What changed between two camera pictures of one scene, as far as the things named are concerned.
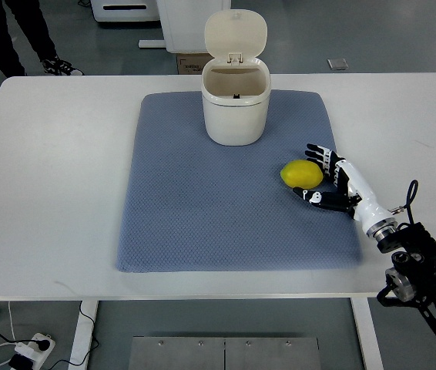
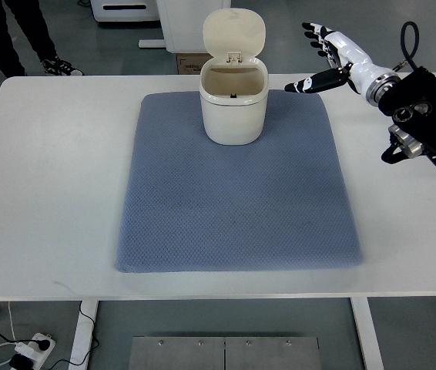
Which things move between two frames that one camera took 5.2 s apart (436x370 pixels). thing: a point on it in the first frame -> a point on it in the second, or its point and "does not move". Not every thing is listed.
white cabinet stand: x=183 y=24 does not move
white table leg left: x=88 y=313 does not move
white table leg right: x=367 y=334 does not move
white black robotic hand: x=355 y=200 -> x=350 y=64
